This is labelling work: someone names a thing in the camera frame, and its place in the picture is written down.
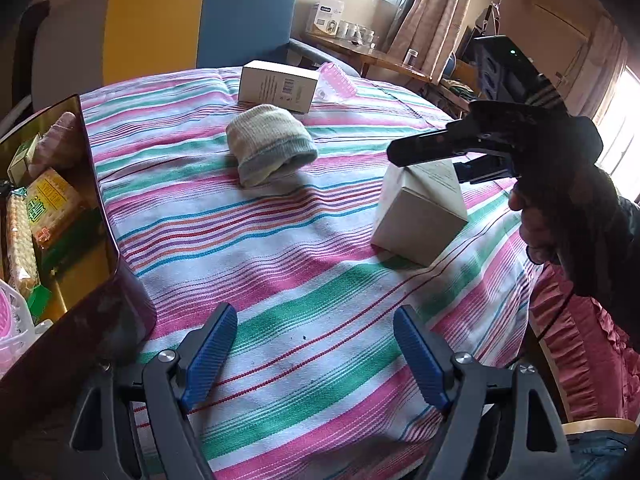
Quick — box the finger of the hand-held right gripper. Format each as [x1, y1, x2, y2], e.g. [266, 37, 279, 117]
[452, 154, 522, 184]
[387, 127, 482, 167]

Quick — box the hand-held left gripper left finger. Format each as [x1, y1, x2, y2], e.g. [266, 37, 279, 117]
[70, 302, 239, 480]

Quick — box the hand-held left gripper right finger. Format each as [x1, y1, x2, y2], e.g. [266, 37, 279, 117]
[393, 304, 576, 480]

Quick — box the tall pale cardboard box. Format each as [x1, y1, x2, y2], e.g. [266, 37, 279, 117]
[371, 159, 470, 268]

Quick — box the rectangular metal tin container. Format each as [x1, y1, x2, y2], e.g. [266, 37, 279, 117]
[0, 92, 158, 411]

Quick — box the cracker packet green trim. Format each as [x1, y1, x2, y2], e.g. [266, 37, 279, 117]
[25, 167, 101, 261]
[2, 192, 53, 326]

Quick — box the person's right forearm dark sleeve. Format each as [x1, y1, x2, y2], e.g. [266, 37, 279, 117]
[550, 160, 640, 356]

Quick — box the person's right hand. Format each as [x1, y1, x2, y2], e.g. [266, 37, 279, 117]
[507, 179, 562, 267]

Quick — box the window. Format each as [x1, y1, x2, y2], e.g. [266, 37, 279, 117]
[597, 67, 640, 196]

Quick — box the pink patterned curtain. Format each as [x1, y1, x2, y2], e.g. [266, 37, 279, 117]
[387, 0, 483, 83]
[575, 15, 630, 121]

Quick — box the wooden side table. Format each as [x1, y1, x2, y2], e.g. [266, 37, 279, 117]
[302, 32, 481, 111]

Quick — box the pink studded plastic case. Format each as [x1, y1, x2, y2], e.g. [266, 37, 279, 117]
[315, 61, 358, 103]

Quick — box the striped pink green cloth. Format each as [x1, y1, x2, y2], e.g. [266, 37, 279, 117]
[80, 65, 546, 480]

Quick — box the pale knitted hat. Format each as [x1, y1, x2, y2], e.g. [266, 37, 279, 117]
[225, 104, 319, 190]

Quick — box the flat pale cardboard box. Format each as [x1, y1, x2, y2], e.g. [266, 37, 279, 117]
[237, 60, 321, 114]

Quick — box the white printed box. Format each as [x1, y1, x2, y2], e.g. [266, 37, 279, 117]
[305, 1, 347, 36]

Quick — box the red ruffled cloth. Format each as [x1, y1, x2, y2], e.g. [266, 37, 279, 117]
[527, 262, 640, 426]

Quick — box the pink plastic basket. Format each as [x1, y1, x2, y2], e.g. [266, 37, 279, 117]
[0, 277, 38, 376]

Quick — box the pink knitted cloth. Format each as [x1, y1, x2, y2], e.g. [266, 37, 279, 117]
[27, 111, 83, 176]

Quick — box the green and white small box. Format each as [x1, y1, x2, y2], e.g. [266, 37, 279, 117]
[6, 132, 41, 186]

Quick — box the grey yellow blue armchair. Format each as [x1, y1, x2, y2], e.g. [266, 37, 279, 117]
[10, 0, 361, 116]

